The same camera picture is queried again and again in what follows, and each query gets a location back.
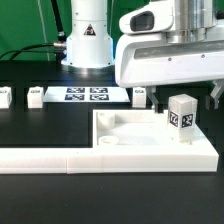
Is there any white marker sheet with tags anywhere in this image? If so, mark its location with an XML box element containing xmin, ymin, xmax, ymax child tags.
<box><xmin>44</xmin><ymin>87</ymin><xmax>129</xmax><ymax>102</ymax></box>

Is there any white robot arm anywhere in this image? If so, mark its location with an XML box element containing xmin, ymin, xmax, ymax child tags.
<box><xmin>62</xmin><ymin>0</ymin><xmax>224</xmax><ymax>109</ymax></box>

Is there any black cable bundle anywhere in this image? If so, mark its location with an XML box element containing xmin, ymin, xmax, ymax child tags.
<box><xmin>0</xmin><ymin>0</ymin><xmax>69</xmax><ymax>62</ymax></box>

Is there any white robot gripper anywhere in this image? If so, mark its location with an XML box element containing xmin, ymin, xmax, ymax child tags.
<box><xmin>115</xmin><ymin>4</ymin><xmax>224</xmax><ymax>113</ymax></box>

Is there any white L-shaped obstacle fence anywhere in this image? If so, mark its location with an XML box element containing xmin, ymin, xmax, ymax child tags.
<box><xmin>0</xmin><ymin>112</ymin><xmax>220</xmax><ymax>175</ymax></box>

